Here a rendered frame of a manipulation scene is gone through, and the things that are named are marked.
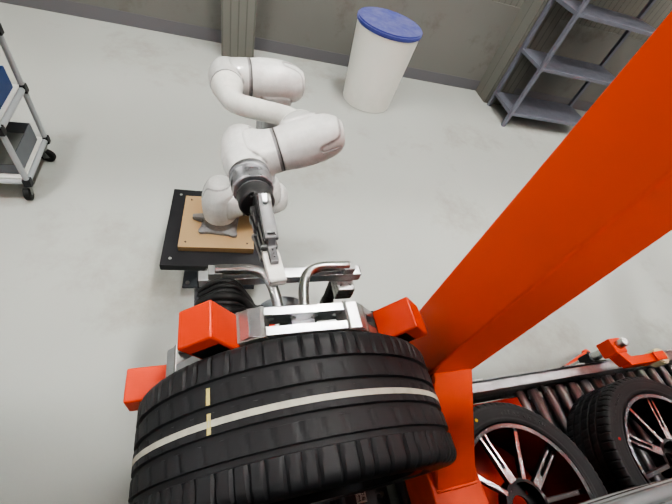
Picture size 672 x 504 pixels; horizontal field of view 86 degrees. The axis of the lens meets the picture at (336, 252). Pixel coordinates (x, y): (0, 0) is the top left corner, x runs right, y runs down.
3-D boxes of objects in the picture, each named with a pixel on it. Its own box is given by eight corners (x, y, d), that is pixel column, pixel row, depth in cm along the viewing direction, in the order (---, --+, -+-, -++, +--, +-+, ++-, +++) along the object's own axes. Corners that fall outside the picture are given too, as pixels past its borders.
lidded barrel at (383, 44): (386, 88, 390) (412, 14, 336) (399, 120, 355) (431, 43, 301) (333, 79, 374) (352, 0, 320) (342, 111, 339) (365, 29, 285)
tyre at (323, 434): (73, 561, 72) (254, 495, 38) (95, 432, 85) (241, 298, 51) (322, 504, 114) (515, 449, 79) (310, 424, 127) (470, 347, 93)
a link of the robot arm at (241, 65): (207, 62, 110) (253, 66, 115) (205, 45, 123) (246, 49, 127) (210, 105, 119) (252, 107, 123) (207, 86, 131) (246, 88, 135)
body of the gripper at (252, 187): (235, 207, 79) (241, 239, 73) (237, 176, 72) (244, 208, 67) (269, 206, 81) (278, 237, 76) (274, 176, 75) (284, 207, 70)
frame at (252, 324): (181, 426, 102) (152, 347, 61) (182, 402, 106) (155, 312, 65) (360, 398, 119) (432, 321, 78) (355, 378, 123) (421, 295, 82)
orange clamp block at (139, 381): (172, 406, 84) (128, 412, 81) (174, 373, 88) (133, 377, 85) (169, 397, 78) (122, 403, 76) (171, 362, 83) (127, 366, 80)
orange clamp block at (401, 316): (380, 342, 78) (418, 326, 75) (370, 310, 83) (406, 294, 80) (392, 349, 84) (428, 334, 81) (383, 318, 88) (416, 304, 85)
